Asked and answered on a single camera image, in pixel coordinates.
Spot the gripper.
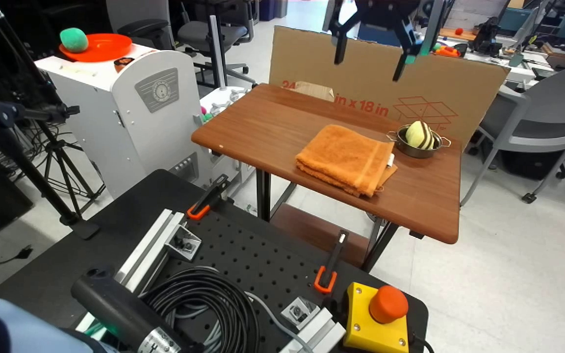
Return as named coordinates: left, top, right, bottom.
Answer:
left=323, top=0, right=424, bottom=82

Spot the orange towel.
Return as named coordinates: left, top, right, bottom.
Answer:
left=295, top=124, right=398, bottom=198

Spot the large cardboard sheet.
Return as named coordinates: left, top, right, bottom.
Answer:
left=269, top=25, right=511, bottom=149

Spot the brown paper piece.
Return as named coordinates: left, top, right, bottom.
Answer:
left=294, top=81, right=335, bottom=102

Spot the yellow striped ball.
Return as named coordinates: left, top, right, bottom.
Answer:
left=405, top=121, right=436, bottom=150

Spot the small steel pot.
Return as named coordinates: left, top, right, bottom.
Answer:
left=386, top=124, right=451, bottom=159

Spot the cluttered desk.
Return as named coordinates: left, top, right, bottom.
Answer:
left=432, top=0, right=565, bottom=84

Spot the grey office chair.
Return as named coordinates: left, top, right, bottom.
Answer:
left=177, top=0, right=257, bottom=89

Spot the grey plastic chair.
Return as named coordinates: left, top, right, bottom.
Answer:
left=461, top=66, right=565, bottom=204

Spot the black bin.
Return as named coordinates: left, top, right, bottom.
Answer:
left=500, top=149, right=565, bottom=180

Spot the orange and black clamp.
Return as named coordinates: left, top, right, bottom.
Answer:
left=314, top=229, right=350, bottom=295
left=187, top=174, right=231, bottom=221

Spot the black office chair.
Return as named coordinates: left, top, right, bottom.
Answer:
left=106, top=0, right=176, bottom=51

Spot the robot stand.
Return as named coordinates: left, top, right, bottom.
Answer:
left=0, top=169, right=430, bottom=353

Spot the white toy kitchen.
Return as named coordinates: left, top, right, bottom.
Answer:
left=35, top=15, right=259, bottom=199

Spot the orange plate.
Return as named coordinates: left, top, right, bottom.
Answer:
left=59, top=33, right=133, bottom=63

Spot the yellow emergency stop button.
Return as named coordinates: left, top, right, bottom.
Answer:
left=342, top=282, right=410, bottom=353

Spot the green fuzzy ball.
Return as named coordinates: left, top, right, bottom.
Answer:
left=60, top=27, right=89, bottom=53

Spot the aluminium rail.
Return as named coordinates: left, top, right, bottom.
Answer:
left=115, top=208, right=203, bottom=295
left=280, top=296, right=347, bottom=353

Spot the coil of black cable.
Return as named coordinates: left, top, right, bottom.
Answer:
left=140, top=266, right=261, bottom=353

